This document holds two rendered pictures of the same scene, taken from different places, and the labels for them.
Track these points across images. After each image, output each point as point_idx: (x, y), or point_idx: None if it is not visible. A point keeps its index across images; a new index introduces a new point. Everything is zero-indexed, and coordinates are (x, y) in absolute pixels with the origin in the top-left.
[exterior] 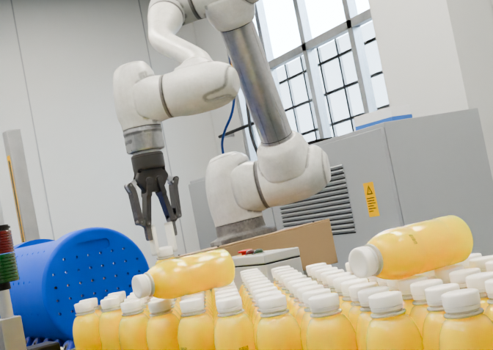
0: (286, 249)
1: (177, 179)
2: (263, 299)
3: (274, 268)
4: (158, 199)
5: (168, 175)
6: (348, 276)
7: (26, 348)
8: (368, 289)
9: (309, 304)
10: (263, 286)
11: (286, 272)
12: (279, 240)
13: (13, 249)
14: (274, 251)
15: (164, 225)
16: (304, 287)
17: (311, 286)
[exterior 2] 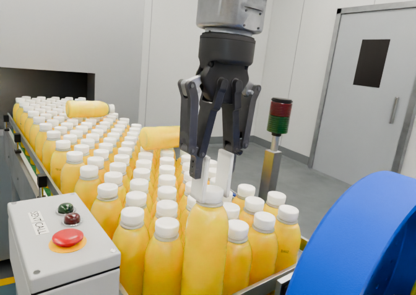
0: (26, 204)
1: (179, 85)
2: (140, 124)
3: (96, 166)
4: (215, 116)
5: (195, 75)
6: (98, 126)
7: (262, 167)
8: (111, 116)
9: (129, 120)
10: (130, 136)
11: (103, 149)
12: None
13: (268, 112)
14: (43, 208)
15: (208, 160)
16: (121, 125)
17: (118, 125)
